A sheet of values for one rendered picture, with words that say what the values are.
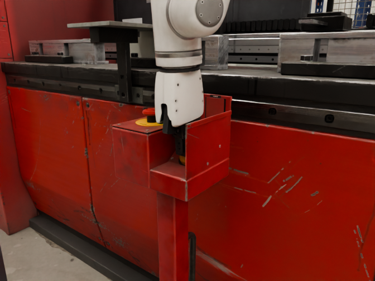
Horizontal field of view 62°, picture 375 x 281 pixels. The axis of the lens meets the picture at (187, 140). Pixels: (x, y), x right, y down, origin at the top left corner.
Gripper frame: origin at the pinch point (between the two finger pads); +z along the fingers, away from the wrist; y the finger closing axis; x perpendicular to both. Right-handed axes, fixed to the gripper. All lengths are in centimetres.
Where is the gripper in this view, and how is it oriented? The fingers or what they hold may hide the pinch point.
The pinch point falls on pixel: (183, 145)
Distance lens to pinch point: 62.1
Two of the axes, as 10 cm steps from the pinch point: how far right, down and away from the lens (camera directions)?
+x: 8.0, 1.7, -5.7
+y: -6.0, 3.1, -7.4
